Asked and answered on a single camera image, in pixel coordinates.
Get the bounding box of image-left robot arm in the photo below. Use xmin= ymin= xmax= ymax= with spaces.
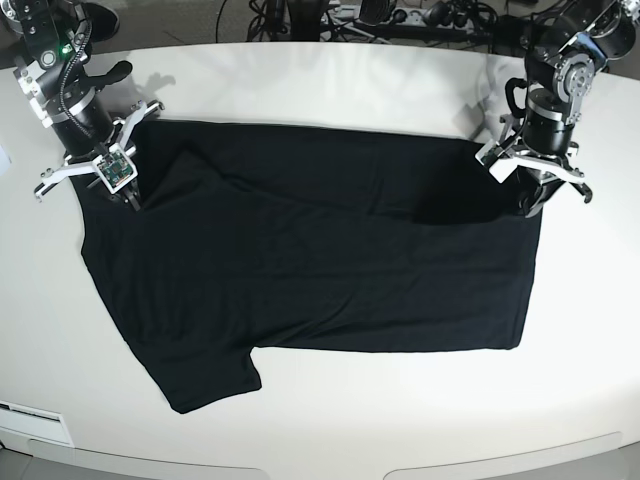
xmin=1 ymin=1 xmax=160 ymax=210

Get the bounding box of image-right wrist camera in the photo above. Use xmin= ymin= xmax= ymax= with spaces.
xmin=475 ymin=140 xmax=518 ymax=184

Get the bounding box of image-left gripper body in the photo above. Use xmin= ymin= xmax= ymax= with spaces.
xmin=49 ymin=95 xmax=115 ymax=157

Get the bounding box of white power strip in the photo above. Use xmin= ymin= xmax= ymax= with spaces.
xmin=387 ymin=2 xmax=475 ymax=33

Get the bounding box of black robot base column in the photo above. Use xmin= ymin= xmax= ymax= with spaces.
xmin=287 ymin=0 xmax=323 ymax=42

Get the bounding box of image-right robot arm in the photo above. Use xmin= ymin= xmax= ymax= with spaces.
xmin=502 ymin=1 xmax=639 ymax=173

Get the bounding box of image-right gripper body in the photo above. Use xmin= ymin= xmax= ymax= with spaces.
xmin=522 ymin=99 xmax=574 ymax=155

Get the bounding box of black T-shirt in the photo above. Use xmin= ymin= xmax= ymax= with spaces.
xmin=73 ymin=120 xmax=541 ymax=414

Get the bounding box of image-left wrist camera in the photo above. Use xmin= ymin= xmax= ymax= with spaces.
xmin=93 ymin=143 xmax=138 ymax=194

